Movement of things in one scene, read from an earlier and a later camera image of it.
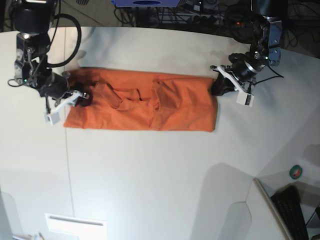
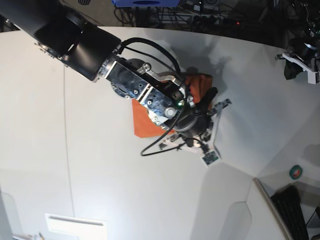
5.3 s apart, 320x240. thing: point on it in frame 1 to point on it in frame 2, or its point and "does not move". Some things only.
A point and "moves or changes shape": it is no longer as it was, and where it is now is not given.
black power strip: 212,21 does not move
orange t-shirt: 137,100 moves or changes shape
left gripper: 55,85 to 199,123
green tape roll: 295,171 does not move
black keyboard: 287,199 does not move
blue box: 145,3 does not move
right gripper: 241,69 to 307,52
